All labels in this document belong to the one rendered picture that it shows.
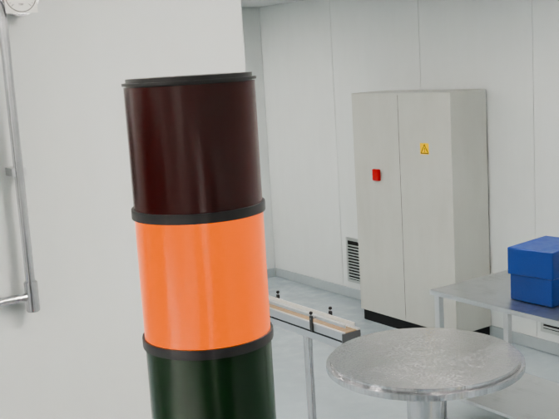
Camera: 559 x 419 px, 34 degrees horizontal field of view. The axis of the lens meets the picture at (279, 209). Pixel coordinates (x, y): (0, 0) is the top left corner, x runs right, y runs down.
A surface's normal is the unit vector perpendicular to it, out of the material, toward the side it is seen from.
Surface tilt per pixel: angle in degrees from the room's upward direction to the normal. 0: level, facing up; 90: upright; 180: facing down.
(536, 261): 90
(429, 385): 0
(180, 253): 90
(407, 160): 90
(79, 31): 90
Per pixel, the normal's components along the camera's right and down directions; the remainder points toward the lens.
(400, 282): -0.82, 0.14
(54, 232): 0.57, 0.10
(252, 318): 0.74, 0.07
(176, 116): -0.11, 0.17
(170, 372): -0.54, 0.17
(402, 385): -0.06, -0.99
